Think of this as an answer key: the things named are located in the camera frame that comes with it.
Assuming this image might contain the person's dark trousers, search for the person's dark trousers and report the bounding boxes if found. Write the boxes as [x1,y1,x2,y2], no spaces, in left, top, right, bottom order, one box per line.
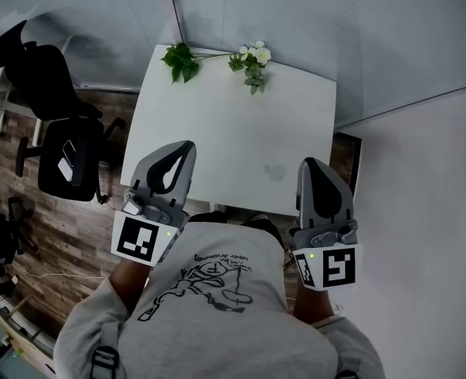
[188,210,286,250]

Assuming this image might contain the person's left forearm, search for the person's left forearm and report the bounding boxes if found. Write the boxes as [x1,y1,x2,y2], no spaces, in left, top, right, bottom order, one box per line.
[109,255,152,316]

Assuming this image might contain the person's right forearm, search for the person's right forearm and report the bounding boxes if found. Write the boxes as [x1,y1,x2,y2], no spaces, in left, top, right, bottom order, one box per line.
[291,277,336,326]

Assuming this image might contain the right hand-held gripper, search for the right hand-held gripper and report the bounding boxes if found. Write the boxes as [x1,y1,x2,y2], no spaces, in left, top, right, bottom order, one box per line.
[287,156,365,292]

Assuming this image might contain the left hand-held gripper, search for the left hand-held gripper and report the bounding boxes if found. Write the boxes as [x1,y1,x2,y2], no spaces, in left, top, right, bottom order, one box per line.
[111,140,198,268]

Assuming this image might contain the white flat device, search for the white flat device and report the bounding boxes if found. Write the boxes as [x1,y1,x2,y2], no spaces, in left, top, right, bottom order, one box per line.
[57,156,74,182]

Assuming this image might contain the light wooden cabinet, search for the light wooden cabinet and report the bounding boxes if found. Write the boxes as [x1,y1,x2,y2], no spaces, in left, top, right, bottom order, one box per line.
[0,305,57,379]

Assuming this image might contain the white floor cable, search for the white floor cable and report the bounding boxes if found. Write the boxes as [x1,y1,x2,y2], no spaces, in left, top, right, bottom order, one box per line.
[17,271,108,280]

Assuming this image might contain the black office chair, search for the black office chair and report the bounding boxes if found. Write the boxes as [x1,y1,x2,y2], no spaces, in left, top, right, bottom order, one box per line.
[0,19,127,205]

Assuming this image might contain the white artificial flower branch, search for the white artificial flower branch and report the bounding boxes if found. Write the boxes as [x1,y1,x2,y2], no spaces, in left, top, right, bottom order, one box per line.
[160,39,272,96]

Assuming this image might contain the person's grey printed shirt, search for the person's grey printed shirt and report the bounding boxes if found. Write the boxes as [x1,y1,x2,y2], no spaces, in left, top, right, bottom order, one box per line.
[53,221,388,379]

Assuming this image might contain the black chair base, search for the black chair base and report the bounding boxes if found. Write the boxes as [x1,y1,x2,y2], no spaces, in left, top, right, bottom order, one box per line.
[0,197,39,290]

